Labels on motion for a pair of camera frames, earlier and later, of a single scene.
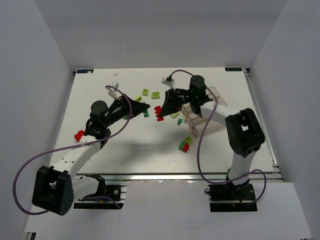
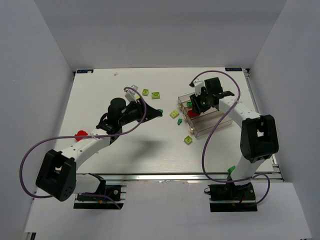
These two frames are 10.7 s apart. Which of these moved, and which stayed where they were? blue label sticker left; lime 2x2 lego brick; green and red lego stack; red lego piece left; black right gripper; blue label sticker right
Moved: green and red lego stack; black right gripper
Stayed: blue label sticker right; red lego piece left; lime 2x2 lego brick; blue label sticker left
